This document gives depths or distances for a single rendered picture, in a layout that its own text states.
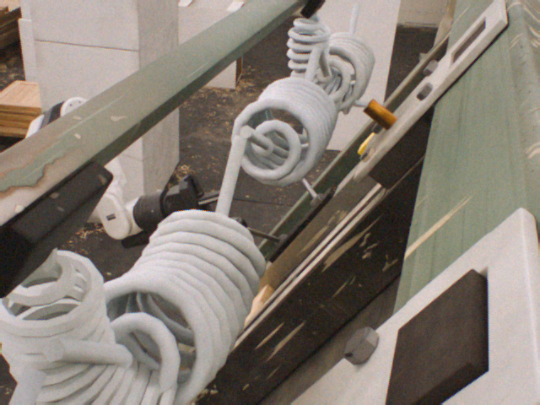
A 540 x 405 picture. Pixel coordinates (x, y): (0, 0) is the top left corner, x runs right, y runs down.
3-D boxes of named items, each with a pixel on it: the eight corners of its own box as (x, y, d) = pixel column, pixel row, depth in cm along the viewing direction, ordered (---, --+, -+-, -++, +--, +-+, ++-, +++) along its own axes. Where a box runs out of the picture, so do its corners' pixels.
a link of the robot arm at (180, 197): (197, 165, 144) (153, 178, 149) (180, 184, 136) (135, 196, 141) (219, 213, 148) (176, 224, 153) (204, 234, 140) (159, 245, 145)
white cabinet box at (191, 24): (186, 68, 657) (186, -4, 622) (242, 74, 653) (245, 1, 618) (175, 82, 617) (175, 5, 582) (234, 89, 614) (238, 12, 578)
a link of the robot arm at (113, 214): (152, 223, 152) (129, 170, 150) (132, 236, 144) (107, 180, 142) (130, 229, 155) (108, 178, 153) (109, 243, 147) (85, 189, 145)
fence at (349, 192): (170, 393, 157) (158, 384, 157) (438, 111, 107) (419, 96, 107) (162, 408, 153) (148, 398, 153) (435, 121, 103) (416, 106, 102)
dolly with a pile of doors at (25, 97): (22, 115, 522) (17, 78, 507) (84, 122, 519) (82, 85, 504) (-16, 146, 469) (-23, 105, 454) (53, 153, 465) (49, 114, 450)
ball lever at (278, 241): (280, 242, 127) (222, 222, 121) (290, 229, 125) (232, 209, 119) (283, 256, 125) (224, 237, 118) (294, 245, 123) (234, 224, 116)
